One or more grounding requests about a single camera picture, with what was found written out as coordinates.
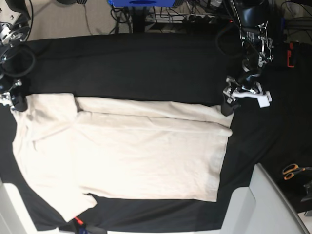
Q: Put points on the orange handled scissors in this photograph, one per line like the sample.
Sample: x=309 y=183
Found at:
x=293 y=169

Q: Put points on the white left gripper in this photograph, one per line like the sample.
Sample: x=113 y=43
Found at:
x=234 y=91

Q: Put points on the blue plastic bin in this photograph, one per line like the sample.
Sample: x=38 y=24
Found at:
x=141 y=3

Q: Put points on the white T-shirt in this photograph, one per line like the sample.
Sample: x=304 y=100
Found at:
x=71 y=149

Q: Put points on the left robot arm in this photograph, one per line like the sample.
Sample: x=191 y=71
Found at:
x=252 y=19

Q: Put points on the black power strip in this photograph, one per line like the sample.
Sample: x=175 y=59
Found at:
x=174 y=18

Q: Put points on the red black clamp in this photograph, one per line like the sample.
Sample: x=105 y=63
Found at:
x=80 y=227

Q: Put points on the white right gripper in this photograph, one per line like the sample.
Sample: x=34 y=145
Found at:
x=10 y=94

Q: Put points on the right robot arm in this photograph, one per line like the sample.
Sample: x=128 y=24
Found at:
x=15 y=27

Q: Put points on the orange black tool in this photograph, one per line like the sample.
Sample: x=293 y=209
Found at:
x=291 y=55

